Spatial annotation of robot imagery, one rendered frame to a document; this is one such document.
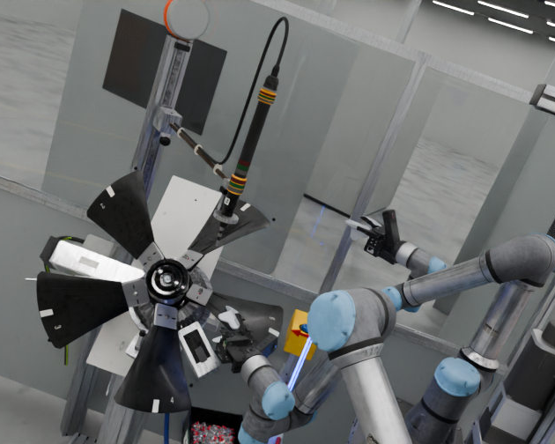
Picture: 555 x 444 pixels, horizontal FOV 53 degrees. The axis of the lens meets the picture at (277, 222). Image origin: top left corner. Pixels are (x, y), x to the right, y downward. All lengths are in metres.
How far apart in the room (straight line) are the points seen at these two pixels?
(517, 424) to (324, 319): 0.54
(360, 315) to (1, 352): 2.12
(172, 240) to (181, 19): 0.76
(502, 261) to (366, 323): 0.54
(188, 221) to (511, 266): 1.04
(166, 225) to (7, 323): 1.16
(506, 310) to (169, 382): 0.97
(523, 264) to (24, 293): 2.07
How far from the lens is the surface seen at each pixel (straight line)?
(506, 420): 1.45
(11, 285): 2.78
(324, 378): 1.39
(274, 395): 1.33
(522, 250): 1.58
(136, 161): 2.18
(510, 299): 1.72
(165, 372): 1.62
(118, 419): 2.07
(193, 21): 2.10
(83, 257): 1.82
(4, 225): 2.68
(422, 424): 1.73
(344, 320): 1.11
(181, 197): 1.99
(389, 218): 1.84
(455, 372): 1.69
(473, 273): 1.61
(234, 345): 1.46
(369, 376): 1.14
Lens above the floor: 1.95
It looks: 18 degrees down
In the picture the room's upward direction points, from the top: 20 degrees clockwise
